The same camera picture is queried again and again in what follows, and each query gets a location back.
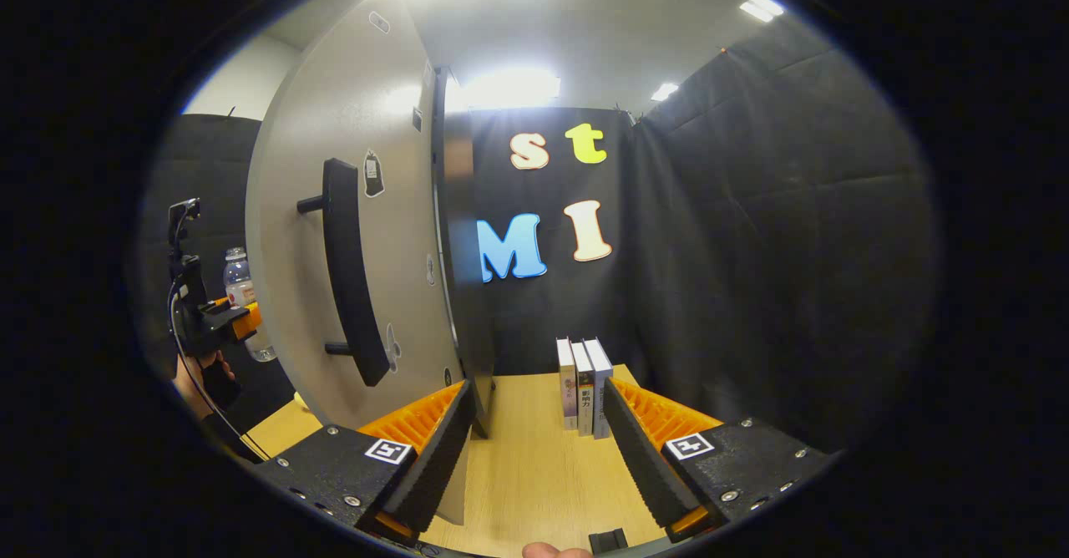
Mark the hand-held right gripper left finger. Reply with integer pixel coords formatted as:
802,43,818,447
251,378,479,546

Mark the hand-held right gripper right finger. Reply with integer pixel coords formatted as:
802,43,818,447
603,377,836,545

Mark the clear plastic bottle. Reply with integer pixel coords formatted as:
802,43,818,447
222,246,278,363

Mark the beige cabinet door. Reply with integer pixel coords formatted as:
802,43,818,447
245,0,469,527

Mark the black cabinet door handle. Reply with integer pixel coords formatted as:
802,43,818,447
296,157,392,388

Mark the grey spine book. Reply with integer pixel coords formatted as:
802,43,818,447
571,342,595,437

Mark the white and blue book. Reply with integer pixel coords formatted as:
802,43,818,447
583,337,615,440

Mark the black backdrop cloth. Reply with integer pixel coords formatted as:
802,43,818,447
138,15,936,459

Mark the thin black cable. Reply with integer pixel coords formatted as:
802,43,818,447
170,278,272,461

